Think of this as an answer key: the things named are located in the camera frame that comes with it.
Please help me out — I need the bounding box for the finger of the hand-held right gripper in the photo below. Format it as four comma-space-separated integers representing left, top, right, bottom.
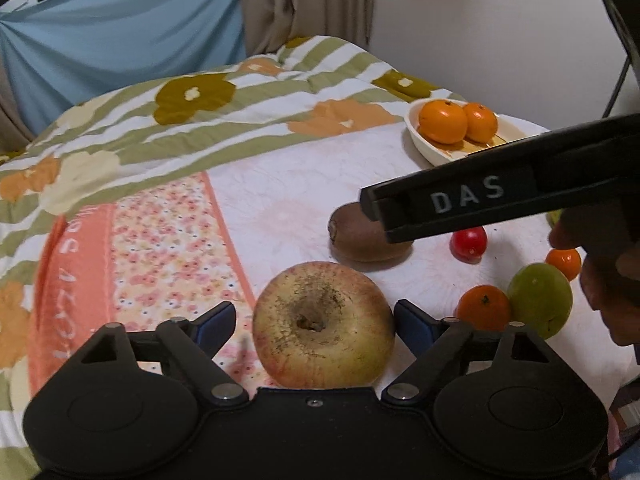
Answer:
359, 113, 640, 222

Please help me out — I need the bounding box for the white oval bowl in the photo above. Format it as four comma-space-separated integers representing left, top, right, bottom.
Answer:
406, 99, 546, 167

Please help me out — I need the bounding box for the large yellow-red apple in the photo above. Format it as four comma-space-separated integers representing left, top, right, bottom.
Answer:
252, 261, 396, 389

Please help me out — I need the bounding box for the large orange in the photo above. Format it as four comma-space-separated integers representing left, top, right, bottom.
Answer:
417, 100, 469, 144
462, 102, 499, 143

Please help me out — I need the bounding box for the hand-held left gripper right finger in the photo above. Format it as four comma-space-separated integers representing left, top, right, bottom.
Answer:
382, 300, 551, 406

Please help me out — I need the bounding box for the light blue cloth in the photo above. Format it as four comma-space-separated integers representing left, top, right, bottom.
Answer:
0, 0, 248, 136

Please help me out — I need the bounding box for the beige curtain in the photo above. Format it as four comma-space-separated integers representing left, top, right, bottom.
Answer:
235, 0, 373, 56

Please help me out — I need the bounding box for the person's right hand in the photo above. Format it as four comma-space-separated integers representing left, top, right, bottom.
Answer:
548, 195, 640, 347

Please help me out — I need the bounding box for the floral striped quilt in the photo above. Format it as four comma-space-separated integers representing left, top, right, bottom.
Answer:
0, 35, 468, 480

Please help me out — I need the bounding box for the brown kiwi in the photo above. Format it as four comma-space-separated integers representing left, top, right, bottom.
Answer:
327, 203, 415, 262

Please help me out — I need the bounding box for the white pink floral tablecloth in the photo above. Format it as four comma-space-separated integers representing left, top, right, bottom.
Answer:
205, 110, 631, 411

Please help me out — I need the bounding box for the black metal pole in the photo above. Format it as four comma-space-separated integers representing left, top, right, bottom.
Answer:
585, 0, 640, 118

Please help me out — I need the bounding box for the red tomato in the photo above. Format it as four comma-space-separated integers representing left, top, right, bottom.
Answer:
449, 226, 488, 264

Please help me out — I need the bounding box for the small mandarin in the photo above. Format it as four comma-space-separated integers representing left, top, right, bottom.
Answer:
456, 285, 513, 331
545, 248, 583, 282

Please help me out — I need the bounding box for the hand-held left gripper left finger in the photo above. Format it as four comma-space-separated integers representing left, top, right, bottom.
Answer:
80, 301, 249, 406

